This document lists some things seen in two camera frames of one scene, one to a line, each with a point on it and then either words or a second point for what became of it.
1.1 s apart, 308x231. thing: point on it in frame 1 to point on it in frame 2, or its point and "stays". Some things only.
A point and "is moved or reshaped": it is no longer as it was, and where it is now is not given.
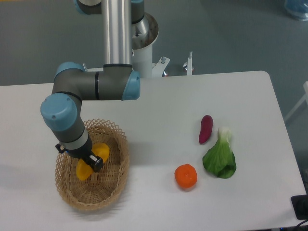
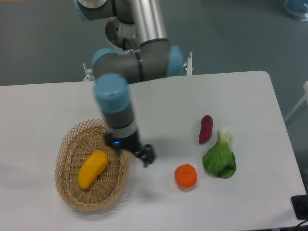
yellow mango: x=83 y=171 is moved or reshaped
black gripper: x=95 y=161 to x=146 y=153
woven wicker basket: x=102 y=189 stays
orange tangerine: x=186 y=176 stays
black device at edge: x=300 y=203 stays
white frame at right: x=305 y=97 stays
